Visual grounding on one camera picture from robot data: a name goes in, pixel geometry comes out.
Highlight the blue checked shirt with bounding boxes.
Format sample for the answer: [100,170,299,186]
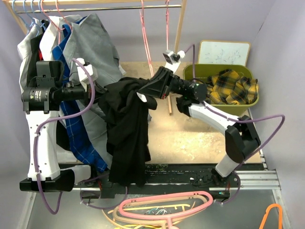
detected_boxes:
[52,24,107,172]

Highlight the light grey shirt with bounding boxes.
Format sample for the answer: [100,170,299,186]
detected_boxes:
[17,26,41,94]

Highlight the yellow plaid shirt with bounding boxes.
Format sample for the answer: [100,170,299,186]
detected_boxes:
[205,69,259,105]

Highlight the pink wire hanger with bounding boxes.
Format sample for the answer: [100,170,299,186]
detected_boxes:
[165,0,169,50]

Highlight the white shirt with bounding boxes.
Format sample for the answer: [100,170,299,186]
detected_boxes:
[39,14,81,72]

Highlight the pink plastic hanger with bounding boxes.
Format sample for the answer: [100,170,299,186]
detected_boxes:
[118,190,214,229]

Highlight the yellow plastic hanger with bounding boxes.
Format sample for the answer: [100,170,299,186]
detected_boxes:
[115,224,162,229]

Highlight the red black plaid shirt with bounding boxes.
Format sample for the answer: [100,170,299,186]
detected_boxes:
[38,50,43,61]

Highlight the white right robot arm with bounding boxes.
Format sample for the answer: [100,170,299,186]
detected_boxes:
[137,66,261,187]

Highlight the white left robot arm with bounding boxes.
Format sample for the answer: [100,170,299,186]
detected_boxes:
[20,61,107,193]

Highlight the orange plastic hanger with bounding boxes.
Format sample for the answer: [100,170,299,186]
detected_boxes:
[258,204,284,229]

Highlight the olive green plastic bin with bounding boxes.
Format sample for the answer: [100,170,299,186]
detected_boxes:
[183,64,259,116]

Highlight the wooden clothes rack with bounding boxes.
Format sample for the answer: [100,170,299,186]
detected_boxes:
[2,0,188,115]

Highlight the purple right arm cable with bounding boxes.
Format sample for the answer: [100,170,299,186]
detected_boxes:
[184,44,286,172]

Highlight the small whiteboard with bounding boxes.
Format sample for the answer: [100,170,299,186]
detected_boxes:
[198,40,251,66]

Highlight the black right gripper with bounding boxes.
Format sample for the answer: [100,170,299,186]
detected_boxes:
[136,67,189,101]

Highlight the pink hanger on rack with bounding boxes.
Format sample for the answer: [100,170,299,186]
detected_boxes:
[140,0,154,77]

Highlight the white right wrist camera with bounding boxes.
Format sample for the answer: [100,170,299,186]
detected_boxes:
[163,50,185,73]

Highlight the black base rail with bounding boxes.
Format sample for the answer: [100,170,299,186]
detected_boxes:
[71,163,265,200]

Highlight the blue wire hanger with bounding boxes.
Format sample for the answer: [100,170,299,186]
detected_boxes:
[10,0,47,35]

